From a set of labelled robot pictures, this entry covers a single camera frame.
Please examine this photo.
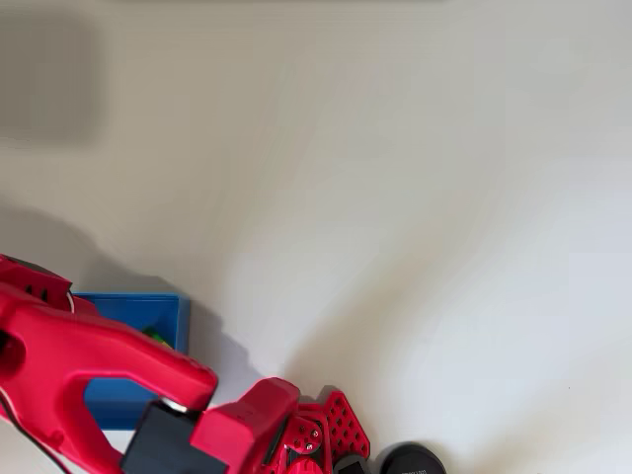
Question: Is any green lego brick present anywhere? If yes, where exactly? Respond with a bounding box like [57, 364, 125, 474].
[141, 323, 176, 350]

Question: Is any red perforated robot base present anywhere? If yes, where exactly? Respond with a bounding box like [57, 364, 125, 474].
[295, 385, 372, 474]

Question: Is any blue plastic box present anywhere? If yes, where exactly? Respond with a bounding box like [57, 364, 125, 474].
[70, 291, 192, 432]

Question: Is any black round object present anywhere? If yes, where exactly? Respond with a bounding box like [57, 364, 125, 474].
[376, 440, 448, 474]

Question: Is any forearm servo cable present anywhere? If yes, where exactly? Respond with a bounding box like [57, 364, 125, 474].
[0, 387, 68, 473]

